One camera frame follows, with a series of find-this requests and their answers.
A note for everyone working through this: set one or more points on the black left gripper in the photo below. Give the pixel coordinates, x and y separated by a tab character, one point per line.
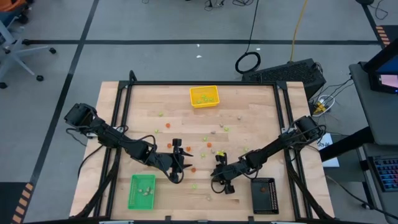
174	163

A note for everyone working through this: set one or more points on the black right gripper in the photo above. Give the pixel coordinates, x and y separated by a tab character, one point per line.
231	171

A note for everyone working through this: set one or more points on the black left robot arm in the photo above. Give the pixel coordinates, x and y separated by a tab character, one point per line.
118	141

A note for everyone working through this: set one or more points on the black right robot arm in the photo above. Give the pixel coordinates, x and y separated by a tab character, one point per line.
280	143

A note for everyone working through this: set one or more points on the black plastic basket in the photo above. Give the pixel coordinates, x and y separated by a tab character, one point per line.
264	202

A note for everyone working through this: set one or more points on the green plastic basket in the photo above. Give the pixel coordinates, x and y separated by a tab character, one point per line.
136	200

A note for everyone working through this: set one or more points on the yellow plastic basket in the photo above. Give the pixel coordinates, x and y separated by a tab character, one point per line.
196	91

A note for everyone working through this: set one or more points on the white paper label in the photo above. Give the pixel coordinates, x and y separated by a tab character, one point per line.
328	149

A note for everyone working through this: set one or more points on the black computer case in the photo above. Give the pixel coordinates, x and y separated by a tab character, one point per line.
286	76

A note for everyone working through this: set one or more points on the yellow power strip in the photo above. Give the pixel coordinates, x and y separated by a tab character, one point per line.
320	107

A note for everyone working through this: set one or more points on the grey desk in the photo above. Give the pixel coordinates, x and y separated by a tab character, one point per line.
376	115

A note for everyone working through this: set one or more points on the backlit keyboard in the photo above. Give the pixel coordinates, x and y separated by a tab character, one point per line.
387	172

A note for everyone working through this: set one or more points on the black monitor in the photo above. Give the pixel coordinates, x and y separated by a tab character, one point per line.
384	73

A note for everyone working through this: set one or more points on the grey-legged office chair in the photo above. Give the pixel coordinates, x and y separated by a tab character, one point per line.
15	53

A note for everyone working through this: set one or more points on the orange chair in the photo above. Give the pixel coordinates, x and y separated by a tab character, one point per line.
12	4

